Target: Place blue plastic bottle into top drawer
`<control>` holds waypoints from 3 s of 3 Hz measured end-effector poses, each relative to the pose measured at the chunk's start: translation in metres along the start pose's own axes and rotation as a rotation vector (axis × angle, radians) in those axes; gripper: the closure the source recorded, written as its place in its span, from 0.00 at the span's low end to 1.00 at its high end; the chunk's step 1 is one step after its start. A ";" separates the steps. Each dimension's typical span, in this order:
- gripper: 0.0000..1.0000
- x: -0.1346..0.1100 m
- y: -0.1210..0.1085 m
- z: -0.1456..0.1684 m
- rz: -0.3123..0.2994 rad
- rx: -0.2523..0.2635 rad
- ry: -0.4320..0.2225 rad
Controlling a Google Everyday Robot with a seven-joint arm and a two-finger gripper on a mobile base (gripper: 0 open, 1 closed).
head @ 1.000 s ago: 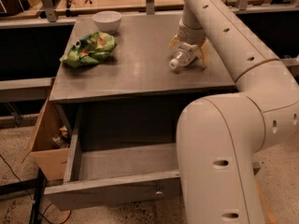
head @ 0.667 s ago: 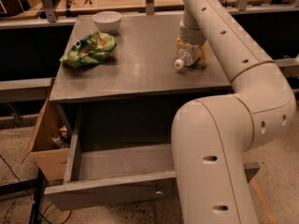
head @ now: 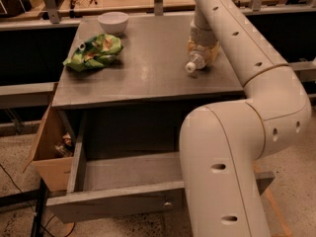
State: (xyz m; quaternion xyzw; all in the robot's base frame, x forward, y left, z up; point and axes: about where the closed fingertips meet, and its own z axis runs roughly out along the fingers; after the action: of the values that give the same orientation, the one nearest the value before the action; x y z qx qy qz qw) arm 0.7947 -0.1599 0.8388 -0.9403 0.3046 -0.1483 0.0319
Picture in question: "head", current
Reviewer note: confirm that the grey open top drawer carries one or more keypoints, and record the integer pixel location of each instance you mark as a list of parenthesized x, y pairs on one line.
[(125, 181)]

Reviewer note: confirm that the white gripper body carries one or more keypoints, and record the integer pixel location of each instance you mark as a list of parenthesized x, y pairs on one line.
[(203, 36)]

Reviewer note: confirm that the white ceramic bowl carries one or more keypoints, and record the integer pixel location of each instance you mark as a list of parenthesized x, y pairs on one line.
[(113, 23)]

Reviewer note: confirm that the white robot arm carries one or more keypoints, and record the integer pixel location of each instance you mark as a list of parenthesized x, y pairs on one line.
[(274, 113)]

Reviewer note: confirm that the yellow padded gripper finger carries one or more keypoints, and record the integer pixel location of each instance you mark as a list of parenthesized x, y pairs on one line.
[(192, 50), (211, 53)]

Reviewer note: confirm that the clear plastic water bottle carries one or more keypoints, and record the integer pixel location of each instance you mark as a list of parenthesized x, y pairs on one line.
[(196, 62)]

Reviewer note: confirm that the grey wooden cabinet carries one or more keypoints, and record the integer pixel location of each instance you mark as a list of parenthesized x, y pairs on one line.
[(137, 105)]

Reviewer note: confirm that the green crumpled chip bag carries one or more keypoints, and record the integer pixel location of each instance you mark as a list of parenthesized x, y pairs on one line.
[(97, 52)]

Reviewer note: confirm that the grey metal rail frame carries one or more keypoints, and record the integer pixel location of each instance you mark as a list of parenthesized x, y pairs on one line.
[(26, 95)]

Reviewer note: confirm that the brown cardboard box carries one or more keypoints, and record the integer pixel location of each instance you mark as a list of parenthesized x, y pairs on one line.
[(52, 166)]

